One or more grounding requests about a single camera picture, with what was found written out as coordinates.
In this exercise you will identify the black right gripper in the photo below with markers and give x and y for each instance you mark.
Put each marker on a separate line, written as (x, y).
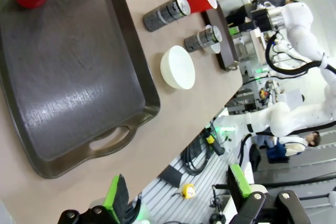
(258, 19)

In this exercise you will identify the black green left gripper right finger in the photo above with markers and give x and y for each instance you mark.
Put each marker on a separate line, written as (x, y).
(237, 182)

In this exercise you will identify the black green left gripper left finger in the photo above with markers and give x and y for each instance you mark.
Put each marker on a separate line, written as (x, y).
(113, 195)

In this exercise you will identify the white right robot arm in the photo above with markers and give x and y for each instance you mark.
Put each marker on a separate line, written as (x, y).
(302, 27)

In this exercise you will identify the yellow tape measure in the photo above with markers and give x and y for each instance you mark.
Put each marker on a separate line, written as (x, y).
(189, 191)

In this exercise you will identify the yellow black handheld controller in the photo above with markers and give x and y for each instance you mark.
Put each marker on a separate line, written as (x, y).
(211, 140)

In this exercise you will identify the seated person in background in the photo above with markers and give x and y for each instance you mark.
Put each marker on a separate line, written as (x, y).
(286, 148)

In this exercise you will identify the short black drink can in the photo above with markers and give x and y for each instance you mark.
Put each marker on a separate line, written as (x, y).
(200, 39)

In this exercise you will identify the white box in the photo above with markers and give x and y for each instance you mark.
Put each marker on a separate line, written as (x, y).
(294, 96)

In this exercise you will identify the tall black drink can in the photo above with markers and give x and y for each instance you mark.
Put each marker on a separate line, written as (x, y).
(165, 14)

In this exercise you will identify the large white bowl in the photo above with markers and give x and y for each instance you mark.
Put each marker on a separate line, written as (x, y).
(178, 68)

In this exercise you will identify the large dark brown tray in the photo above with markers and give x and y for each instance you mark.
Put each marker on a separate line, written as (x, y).
(68, 77)

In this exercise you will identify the black block on frame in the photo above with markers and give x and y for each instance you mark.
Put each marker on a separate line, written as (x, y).
(172, 176)

